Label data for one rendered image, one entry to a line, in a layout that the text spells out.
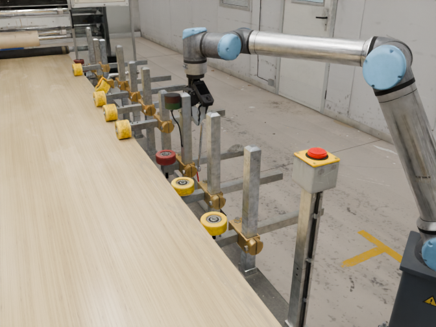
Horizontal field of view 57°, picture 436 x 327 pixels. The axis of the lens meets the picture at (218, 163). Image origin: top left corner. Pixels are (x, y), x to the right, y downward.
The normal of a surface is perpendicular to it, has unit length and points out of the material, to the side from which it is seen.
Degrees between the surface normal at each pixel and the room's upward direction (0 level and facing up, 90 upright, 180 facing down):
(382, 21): 90
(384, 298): 0
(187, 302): 0
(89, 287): 0
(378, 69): 83
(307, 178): 90
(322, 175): 90
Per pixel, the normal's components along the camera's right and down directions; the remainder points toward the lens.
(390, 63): -0.57, 0.25
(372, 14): -0.88, 0.22
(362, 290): 0.00, -0.90
